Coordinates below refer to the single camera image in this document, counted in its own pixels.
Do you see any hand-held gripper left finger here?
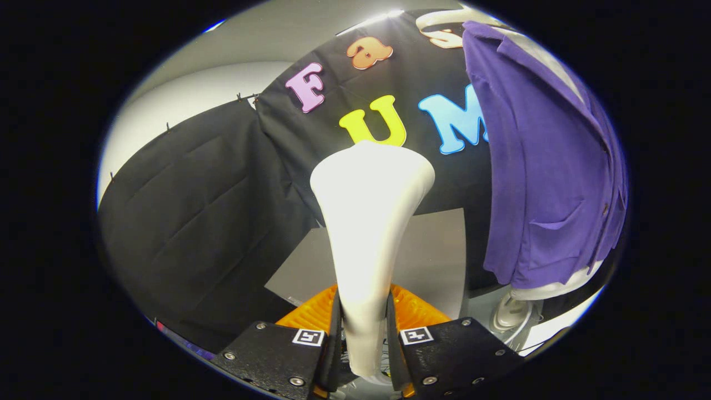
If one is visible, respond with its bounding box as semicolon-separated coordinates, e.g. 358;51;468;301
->
210;284;342;400

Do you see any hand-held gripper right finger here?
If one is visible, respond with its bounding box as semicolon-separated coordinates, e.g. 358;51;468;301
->
386;284;525;400

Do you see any white garment steamer head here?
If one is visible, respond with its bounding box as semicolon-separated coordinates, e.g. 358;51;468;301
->
309;140;436;378

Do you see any purple jacket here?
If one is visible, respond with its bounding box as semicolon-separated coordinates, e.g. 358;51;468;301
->
462;21;629;289

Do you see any cream clothes hanger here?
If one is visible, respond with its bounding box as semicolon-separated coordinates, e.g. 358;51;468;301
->
415;7;512;33

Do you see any grey cabinet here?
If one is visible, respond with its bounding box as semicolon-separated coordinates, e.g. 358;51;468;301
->
264;208;466;320

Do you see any white floor board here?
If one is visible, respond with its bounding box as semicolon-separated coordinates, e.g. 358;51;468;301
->
519;289;603;356

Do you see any white torso form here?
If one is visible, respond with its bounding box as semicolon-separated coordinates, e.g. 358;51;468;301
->
500;27;605;302

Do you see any black backdrop cloth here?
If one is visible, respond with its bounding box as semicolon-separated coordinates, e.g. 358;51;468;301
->
97;8;628;356

